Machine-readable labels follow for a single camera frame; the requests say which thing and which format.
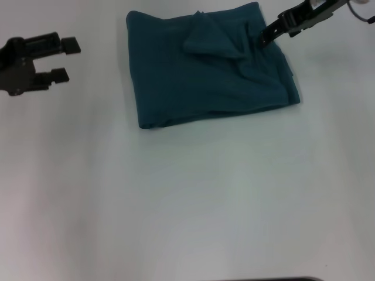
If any dark grey gripper cable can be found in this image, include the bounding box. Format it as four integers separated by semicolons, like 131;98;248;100
347;0;375;25

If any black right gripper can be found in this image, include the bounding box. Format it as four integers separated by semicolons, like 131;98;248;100
258;0;347;49

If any teal blue printed t-shirt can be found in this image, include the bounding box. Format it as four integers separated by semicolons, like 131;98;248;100
125;1;302;131

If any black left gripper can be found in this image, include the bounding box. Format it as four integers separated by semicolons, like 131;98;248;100
0;31;82;97

